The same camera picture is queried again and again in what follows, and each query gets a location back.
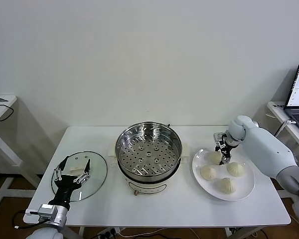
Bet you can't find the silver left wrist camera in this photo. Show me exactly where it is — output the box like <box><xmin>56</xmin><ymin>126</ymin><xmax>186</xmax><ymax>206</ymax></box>
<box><xmin>24</xmin><ymin>203</ymin><xmax>58</xmax><ymax>221</ymax></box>

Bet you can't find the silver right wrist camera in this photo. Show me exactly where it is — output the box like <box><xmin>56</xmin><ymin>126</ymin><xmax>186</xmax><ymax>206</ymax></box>
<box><xmin>213</xmin><ymin>133</ymin><xmax>224</xmax><ymax>153</ymax></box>

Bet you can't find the stainless steel steamer basket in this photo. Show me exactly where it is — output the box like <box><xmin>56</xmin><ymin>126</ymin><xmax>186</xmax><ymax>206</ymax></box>
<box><xmin>107</xmin><ymin>121</ymin><xmax>190</xmax><ymax>176</ymax></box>

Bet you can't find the laptop charging cable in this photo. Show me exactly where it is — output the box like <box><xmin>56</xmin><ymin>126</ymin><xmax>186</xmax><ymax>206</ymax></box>
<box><xmin>274</xmin><ymin>119</ymin><xmax>297</xmax><ymax>137</ymax></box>

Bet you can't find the white side table with laptop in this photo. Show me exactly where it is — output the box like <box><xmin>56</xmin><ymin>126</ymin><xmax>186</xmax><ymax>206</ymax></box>
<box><xmin>266</xmin><ymin>101</ymin><xmax>299</xmax><ymax>160</ymax></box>

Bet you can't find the white side table with tool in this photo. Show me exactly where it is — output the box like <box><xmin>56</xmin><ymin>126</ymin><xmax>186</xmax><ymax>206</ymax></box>
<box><xmin>0</xmin><ymin>94</ymin><xmax>23</xmax><ymax>212</ymax></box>

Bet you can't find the white power strip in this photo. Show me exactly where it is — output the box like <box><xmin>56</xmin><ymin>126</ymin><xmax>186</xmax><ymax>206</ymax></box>
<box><xmin>98</xmin><ymin>228</ymin><xmax>122</xmax><ymax>237</ymax></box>

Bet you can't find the white electric cooker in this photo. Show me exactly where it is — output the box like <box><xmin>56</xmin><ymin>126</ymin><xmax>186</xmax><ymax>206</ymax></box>
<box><xmin>109</xmin><ymin>156</ymin><xmax>187</xmax><ymax>197</ymax></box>

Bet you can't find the black looped cable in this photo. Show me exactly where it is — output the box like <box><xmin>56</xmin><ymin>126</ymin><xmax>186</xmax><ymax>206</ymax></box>
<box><xmin>0</xmin><ymin>103</ymin><xmax>14</xmax><ymax>122</ymax></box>

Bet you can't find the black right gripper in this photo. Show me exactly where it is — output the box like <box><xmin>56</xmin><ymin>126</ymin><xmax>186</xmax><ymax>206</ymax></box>
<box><xmin>219</xmin><ymin>135</ymin><xmax>237</xmax><ymax>166</ymax></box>

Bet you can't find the glass pot lid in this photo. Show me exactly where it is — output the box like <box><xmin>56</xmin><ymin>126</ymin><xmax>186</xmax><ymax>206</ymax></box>
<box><xmin>51</xmin><ymin>150</ymin><xmax>108</xmax><ymax>203</ymax></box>

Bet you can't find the white steamed baozi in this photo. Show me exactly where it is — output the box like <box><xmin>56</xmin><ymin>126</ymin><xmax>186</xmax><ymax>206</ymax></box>
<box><xmin>200</xmin><ymin>164</ymin><xmax>217</xmax><ymax>180</ymax></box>
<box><xmin>226</xmin><ymin>161</ymin><xmax>245</xmax><ymax>177</ymax></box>
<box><xmin>208</xmin><ymin>151</ymin><xmax>225</xmax><ymax>165</ymax></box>
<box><xmin>216</xmin><ymin>177</ymin><xmax>237</xmax><ymax>195</ymax></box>

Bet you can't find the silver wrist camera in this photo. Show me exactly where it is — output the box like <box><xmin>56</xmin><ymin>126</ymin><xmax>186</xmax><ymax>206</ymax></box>
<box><xmin>213</xmin><ymin>133</ymin><xmax>224</xmax><ymax>153</ymax></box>
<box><xmin>24</xmin><ymin>203</ymin><xmax>58</xmax><ymax>221</ymax></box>

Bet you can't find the white round plate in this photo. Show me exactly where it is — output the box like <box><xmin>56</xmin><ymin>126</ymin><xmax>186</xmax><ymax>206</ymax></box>
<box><xmin>191</xmin><ymin>148</ymin><xmax>256</xmax><ymax>202</ymax></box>

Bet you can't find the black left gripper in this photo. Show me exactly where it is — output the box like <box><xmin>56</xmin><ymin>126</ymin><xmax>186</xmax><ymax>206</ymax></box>
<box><xmin>49</xmin><ymin>156</ymin><xmax>92</xmax><ymax>206</ymax></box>

